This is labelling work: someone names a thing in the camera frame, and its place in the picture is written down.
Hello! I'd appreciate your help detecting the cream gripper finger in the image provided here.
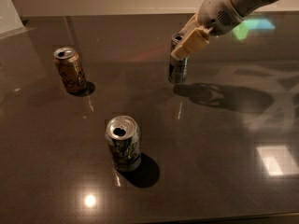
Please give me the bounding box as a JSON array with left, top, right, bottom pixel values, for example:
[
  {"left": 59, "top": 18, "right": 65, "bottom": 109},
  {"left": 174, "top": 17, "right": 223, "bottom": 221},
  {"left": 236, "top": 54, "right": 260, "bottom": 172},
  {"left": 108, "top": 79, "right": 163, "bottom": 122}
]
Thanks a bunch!
[
  {"left": 171, "top": 26, "right": 209, "bottom": 61},
  {"left": 179, "top": 14, "right": 200, "bottom": 36}
]

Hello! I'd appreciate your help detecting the slim silver redbull can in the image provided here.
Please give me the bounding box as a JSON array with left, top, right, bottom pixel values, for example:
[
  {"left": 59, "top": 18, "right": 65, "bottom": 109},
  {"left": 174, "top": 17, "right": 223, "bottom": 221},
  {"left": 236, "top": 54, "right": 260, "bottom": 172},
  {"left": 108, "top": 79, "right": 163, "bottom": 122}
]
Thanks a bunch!
[{"left": 168, "top": 34, "right": 188, "bottom": 84}]

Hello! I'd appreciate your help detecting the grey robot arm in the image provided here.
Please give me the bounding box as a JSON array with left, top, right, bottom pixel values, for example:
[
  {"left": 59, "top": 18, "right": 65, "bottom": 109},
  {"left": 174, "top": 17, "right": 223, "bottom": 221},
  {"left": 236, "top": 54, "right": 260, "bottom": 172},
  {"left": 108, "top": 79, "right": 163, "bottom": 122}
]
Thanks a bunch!
[{"left": 171, "top": 0, "right": 279, "bottom": 61}]

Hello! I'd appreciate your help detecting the green 7up can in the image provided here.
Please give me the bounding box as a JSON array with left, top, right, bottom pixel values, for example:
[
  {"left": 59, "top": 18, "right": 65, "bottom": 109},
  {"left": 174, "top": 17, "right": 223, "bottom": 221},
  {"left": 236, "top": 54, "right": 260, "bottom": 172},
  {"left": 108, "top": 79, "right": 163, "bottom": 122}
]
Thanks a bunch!
[{"left": 105, "top": 116, "right": 141, "bottom": 172}]

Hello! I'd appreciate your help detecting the brown soda can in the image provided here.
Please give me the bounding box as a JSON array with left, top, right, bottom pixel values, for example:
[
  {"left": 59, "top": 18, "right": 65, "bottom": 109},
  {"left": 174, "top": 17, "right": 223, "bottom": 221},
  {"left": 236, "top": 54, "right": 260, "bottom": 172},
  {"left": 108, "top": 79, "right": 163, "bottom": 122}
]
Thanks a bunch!
[{"left": 53, "top": 47, "right": 87, "bottom": 93}]

